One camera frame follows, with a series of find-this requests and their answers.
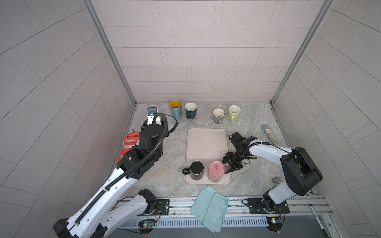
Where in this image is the pink glass mug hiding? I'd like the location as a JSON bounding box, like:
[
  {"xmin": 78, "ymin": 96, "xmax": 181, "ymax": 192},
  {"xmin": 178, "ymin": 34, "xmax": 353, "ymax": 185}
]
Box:
[{"xmin": 207, "ymin": 161, "xmax": 231, "ymax": 185}]

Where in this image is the black mug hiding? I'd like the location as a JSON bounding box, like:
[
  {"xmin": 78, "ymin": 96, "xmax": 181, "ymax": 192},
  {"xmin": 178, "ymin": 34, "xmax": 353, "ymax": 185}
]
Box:
[{"xmin": 182, "ymin": 160, "xmax": 204, "ymax": 180}]

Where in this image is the grey mug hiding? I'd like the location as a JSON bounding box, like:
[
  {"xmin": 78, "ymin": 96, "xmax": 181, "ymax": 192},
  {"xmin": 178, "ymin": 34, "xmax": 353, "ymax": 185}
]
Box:
[{"xmin": 213, "ymin": 108, "xmax": 225, "ymax": 125}]

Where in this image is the light green mug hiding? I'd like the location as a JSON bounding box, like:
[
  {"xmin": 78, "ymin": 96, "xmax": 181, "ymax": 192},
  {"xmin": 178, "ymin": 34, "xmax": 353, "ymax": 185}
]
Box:
[{"xmin": 228, "ymin": 105, "xmax": 241, "ymax": 122}]

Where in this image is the dark green mug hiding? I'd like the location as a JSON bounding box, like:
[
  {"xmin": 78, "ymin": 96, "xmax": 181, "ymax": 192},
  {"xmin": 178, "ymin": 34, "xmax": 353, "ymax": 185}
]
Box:
[{"xmin": 185, "ymin": 102, "xmax": 197, "ymax": 119}]

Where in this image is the light blue butterfly mug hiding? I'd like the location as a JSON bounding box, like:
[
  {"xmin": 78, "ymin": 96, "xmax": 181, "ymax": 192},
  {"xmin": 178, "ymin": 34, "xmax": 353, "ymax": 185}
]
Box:
[{"xmin": 170, "ymin": 100, "xmax": 182, "ymax": 120}]

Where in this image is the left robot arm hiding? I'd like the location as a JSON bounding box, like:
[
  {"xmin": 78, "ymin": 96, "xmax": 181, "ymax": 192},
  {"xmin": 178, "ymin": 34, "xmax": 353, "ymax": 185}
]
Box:
[{"xmin": 53, "ymin": 113, "xmax": 177, "ymax": 238}]

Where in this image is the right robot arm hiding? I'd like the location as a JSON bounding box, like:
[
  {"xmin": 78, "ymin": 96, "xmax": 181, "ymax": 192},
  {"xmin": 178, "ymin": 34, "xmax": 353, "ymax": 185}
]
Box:
[{"xmin": 222, "ymin": 132, "xmax": 323, "ymax": 214}]

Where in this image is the beige tray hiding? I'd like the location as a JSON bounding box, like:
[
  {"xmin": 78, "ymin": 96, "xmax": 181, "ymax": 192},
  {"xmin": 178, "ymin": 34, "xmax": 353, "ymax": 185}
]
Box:
[{"xmin": 184, "ymin": 129, "xmax": 231, "ymax": 186}]

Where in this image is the clear tube with grains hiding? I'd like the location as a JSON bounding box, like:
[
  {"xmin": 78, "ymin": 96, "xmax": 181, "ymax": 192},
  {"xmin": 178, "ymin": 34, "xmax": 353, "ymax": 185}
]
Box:
[{"xmin": 262, "ymin": 125, "xmax": 281, "ymax": 147}]

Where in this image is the small metal fitting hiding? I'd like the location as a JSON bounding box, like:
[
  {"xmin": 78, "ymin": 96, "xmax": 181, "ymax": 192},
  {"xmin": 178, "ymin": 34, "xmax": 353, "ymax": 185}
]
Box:
[{"xmin": 272, "ymin": 177, "xmax": 283, "ymax": 184}]

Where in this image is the teal cloth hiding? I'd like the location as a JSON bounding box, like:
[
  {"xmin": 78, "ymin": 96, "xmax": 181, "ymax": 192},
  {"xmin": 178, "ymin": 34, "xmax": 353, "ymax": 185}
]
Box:
[{"xmin": 190, "ymin": 185, "xmax": 229, "ymax": 233}]

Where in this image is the right circuit board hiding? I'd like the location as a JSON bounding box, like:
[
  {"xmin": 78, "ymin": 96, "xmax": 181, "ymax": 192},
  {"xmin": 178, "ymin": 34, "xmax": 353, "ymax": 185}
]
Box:
[{"xmin": 266, "ymin": 217, "xmax": 283, "ymax": 232}]

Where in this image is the circuit board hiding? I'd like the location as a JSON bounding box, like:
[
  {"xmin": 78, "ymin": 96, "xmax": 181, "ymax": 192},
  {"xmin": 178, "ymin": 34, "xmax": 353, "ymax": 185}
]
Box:
[
  {"xmin": 138, "ymin": 219, "xmax": 155, "ymax": 235},
  {"xmin": 266, "ymin": 217, "xmax": 283, "ymax": 232}
]

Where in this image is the red monster plush toy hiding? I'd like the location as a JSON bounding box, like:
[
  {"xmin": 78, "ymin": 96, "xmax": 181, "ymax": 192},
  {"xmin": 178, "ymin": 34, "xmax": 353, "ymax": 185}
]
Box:
[{"xmin": 117, "ymin": 132, "xmax": 140, "ymax": 163}]

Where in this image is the left circuit board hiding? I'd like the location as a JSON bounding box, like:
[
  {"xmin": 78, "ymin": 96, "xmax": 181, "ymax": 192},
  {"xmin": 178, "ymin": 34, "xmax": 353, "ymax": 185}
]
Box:
[{"xmin": 138, "ymin": 219, "xmax": 155, "ymax": 235}]

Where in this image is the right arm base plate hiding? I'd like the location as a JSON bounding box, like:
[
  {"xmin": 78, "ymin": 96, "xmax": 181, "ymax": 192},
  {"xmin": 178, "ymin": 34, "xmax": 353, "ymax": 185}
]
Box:
[{"xmin": 242, "ymin": 198, "xmax": 290, "ymax": 214}]

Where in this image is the aluminium mounting rail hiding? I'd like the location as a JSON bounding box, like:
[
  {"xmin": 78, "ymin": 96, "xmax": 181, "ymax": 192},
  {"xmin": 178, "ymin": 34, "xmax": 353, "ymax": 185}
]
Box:
[{"xmin": 83, "ymin": 194, "xmax": 331, "ymax": 219}]

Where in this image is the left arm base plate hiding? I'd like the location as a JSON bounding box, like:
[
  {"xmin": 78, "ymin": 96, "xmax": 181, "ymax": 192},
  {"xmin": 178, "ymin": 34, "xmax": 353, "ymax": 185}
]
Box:
[{"xmin": 140, "ymin": 199, "xmax": 170, "ymax": 216}]

